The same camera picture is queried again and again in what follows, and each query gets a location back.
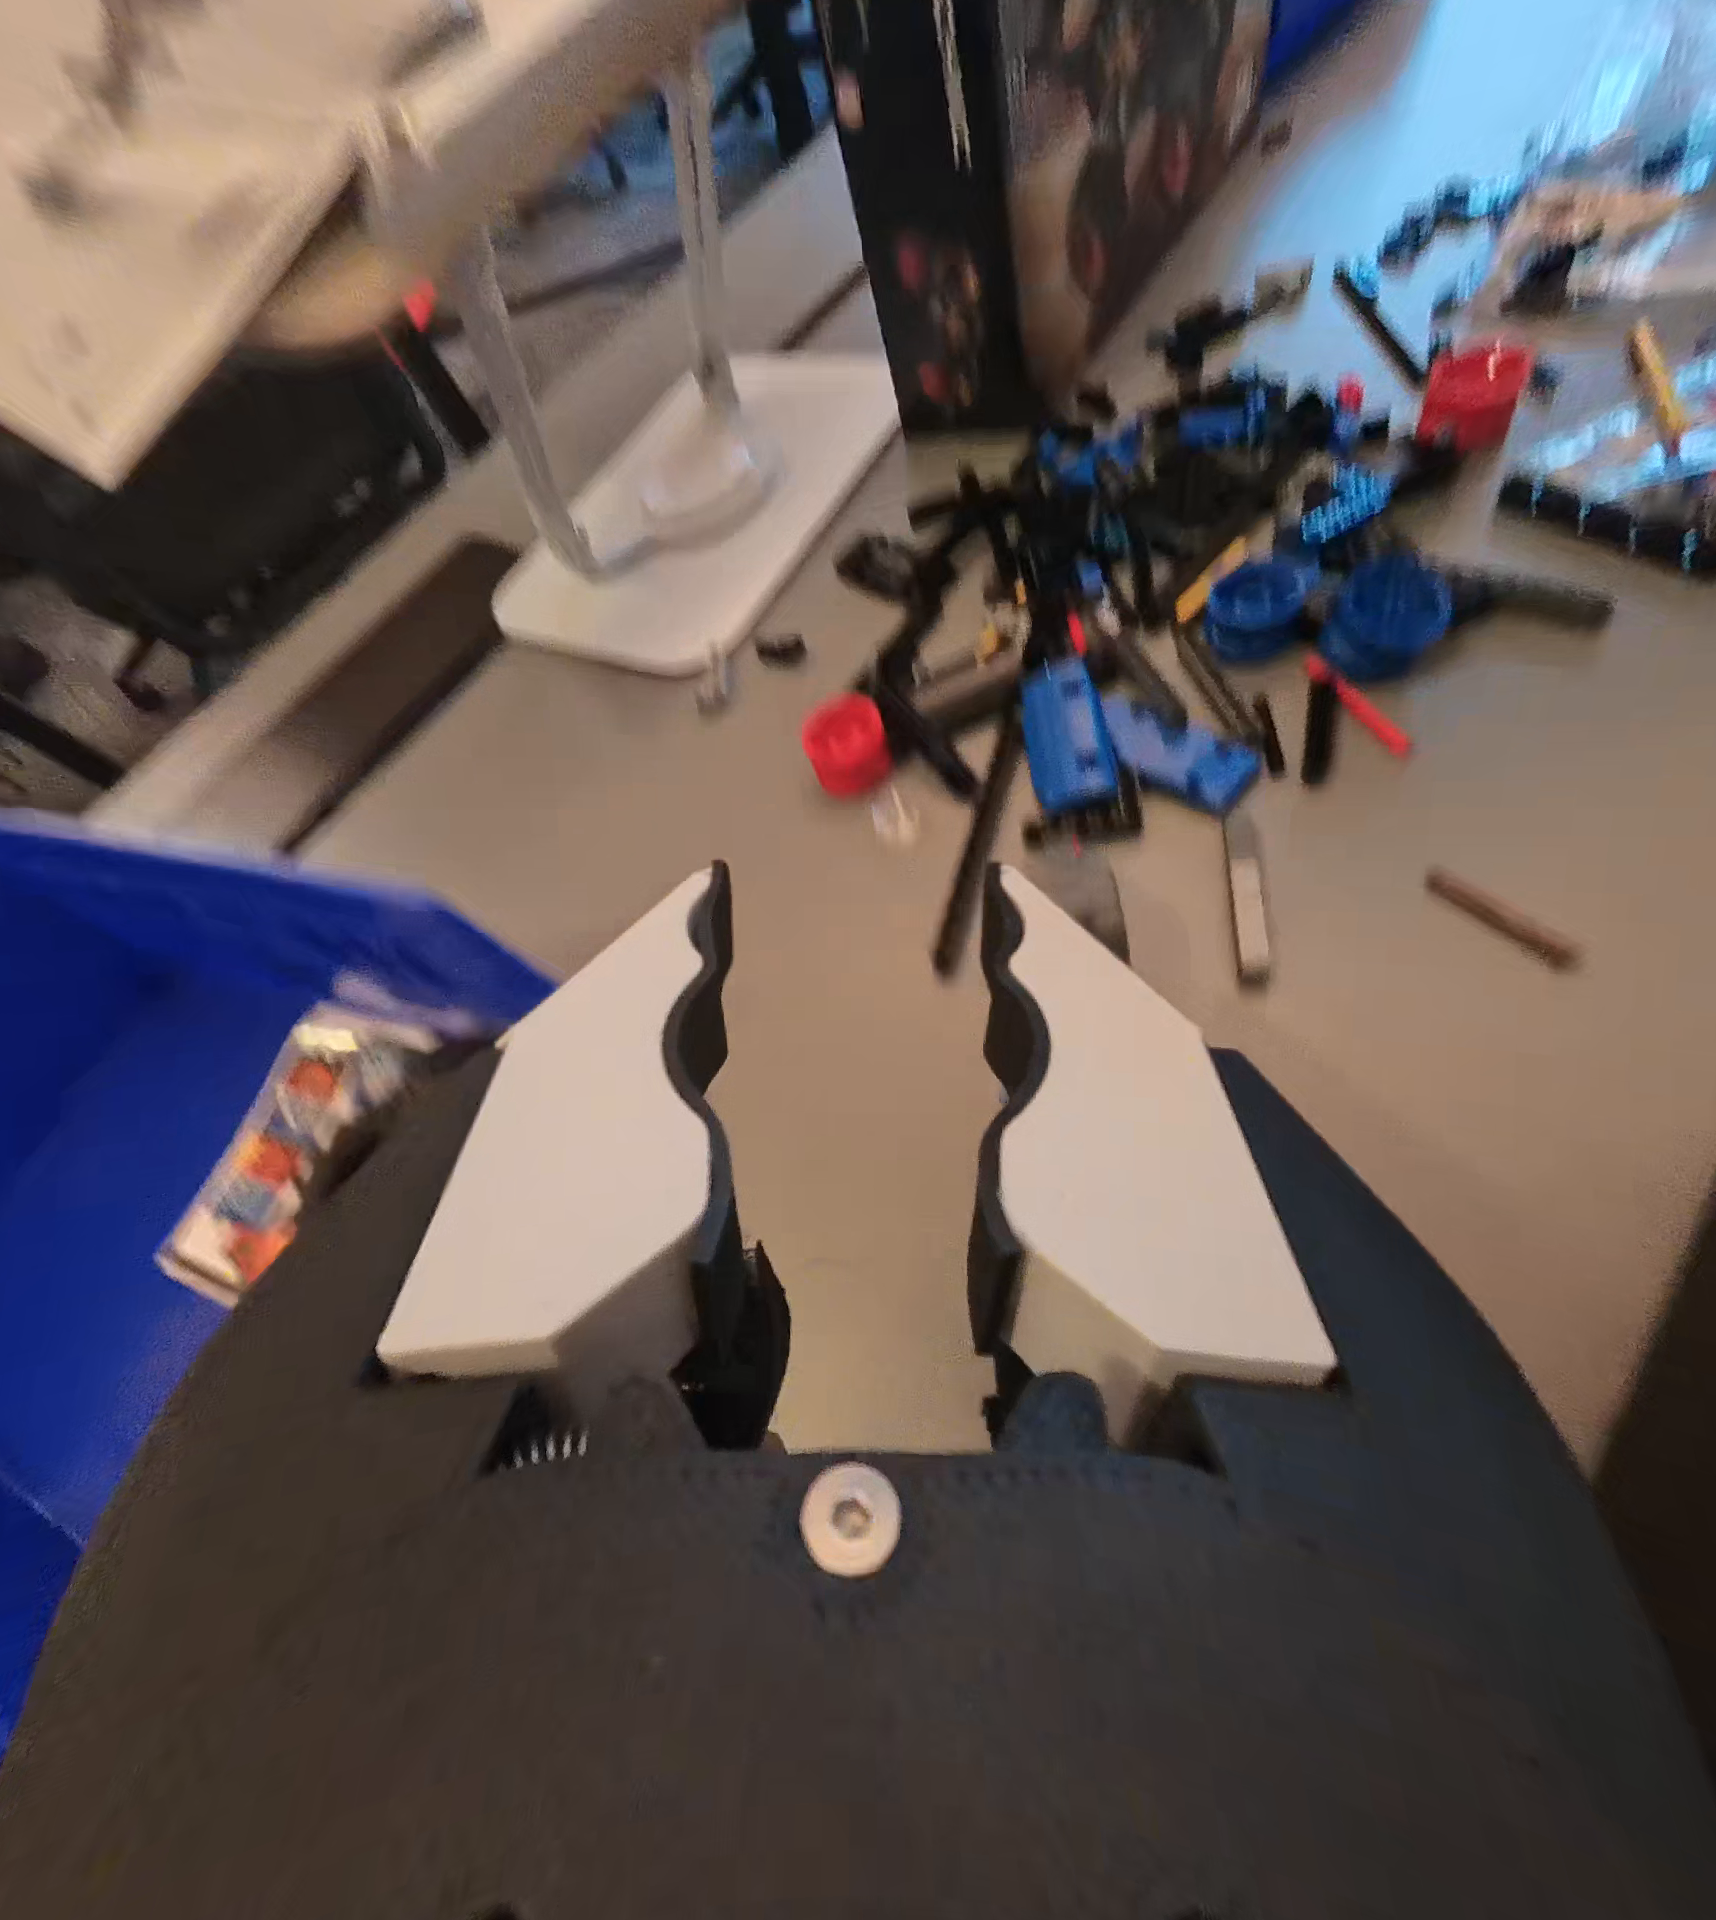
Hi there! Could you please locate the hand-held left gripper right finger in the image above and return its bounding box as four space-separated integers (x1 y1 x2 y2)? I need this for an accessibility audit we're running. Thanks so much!
969 861 1341 1388

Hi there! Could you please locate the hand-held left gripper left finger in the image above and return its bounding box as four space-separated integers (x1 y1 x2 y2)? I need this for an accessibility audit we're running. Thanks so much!
375 861 739 1383

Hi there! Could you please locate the grey pull-back motor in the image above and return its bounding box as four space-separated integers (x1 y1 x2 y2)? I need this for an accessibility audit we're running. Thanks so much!
1024 847 1134 963

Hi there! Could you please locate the blue angled shell panel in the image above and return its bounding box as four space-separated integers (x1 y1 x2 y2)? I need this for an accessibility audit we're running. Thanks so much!
1107 696 1261 817

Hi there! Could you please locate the red wheel hub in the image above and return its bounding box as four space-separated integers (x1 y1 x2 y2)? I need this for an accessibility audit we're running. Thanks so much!
803 694 893 799
1412 338 1534 450

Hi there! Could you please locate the large clear bag of pins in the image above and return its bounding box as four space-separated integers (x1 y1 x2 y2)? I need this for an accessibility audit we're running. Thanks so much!
1487 0 1716 317

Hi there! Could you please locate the grey desk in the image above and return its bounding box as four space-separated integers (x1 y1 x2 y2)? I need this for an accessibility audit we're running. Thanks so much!
93 0 1716 1479

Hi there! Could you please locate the printed sticker sheet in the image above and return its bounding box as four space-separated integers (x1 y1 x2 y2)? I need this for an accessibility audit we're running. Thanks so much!
155 1008 445 1303

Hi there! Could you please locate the dark grey beam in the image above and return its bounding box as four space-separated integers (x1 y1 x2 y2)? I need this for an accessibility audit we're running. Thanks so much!
1219 811 1276 988

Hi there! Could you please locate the long black beam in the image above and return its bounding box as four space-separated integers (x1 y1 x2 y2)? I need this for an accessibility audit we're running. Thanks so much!
1495 470 1716 579
930 704 1027 977

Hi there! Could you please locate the brown axle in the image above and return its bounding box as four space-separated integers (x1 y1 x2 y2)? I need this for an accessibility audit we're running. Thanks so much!
1425 867 1583 971

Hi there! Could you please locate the blue curved shell panel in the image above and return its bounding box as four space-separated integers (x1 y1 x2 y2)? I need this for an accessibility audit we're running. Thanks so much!
1020 661 1122 818

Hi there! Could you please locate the blue plastic bin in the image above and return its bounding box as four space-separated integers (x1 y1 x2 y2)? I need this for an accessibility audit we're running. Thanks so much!
0 803 561 1915

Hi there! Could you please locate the red axle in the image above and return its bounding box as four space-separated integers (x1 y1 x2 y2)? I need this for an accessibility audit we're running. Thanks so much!
1302 652 1414 756

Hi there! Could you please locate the blue wheel hub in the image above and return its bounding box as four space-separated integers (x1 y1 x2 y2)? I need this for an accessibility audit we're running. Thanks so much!
1314 551 1456 682
1203 558 1317 665

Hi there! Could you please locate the pile of loose building parts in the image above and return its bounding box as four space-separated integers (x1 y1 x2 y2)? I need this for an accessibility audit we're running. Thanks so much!
836 173 1615 857

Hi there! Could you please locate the grey long beam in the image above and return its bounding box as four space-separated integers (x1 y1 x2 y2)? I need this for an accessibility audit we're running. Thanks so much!
1452 572 1615 632

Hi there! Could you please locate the white book stand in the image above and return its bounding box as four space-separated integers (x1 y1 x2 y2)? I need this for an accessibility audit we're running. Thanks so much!
453 60 785 579

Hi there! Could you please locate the long black axle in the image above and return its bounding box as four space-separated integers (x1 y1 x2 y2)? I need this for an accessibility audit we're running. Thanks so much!
1328 261 1430 389

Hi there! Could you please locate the yellow axle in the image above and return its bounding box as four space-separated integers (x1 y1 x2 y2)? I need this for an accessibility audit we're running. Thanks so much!
1626 317 1690 450

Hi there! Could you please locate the printed toy set box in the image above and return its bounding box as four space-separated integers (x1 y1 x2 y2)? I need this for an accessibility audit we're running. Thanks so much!
818 0 1272 439

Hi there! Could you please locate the open instruction booklet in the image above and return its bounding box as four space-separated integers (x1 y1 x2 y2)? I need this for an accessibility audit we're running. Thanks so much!
0 0 711 488

